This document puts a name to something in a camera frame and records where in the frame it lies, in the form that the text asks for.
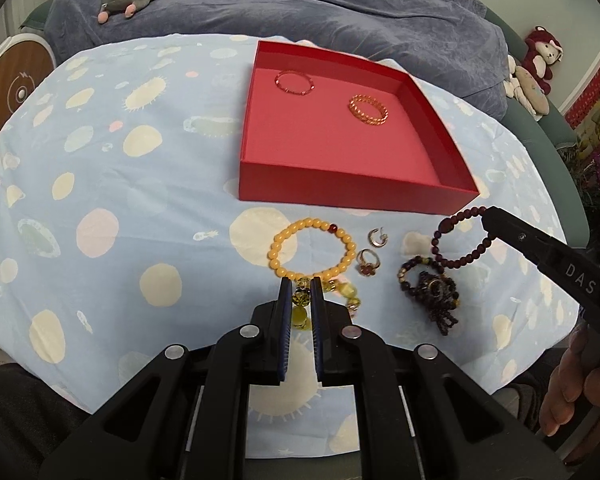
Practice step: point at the red cardboard box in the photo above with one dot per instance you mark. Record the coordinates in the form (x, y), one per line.
(330, 150)

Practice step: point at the white device with wooden disc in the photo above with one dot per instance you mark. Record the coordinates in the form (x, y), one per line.
(20, 85)

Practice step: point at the beige plush toy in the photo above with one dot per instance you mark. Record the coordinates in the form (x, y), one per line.
(530, 90)

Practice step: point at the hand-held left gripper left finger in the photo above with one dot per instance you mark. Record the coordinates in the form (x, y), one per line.
(283, 322)

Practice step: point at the blue planet print tablecloth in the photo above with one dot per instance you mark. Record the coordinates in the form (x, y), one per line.
(130, 210)

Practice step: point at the thin red bangle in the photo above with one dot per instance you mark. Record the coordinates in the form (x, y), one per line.
(294, 93)

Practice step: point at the blue sofa blanket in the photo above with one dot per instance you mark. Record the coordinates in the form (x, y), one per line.
(330, 0)

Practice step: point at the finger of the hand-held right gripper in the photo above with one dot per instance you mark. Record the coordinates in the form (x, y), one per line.
(530, 240)

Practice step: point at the red patterned wall hanging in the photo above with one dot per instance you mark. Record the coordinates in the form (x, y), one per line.
(595, 100)

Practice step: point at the red monkey plush toy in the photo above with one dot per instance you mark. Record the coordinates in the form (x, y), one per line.
(542, 55)

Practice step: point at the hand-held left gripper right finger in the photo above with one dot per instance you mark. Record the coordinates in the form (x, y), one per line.
(318, 322)

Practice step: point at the person's dark trousers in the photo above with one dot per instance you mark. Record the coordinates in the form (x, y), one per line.
(25, 420)

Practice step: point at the person's right hand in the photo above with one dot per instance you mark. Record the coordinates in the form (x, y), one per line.
(565, 390)

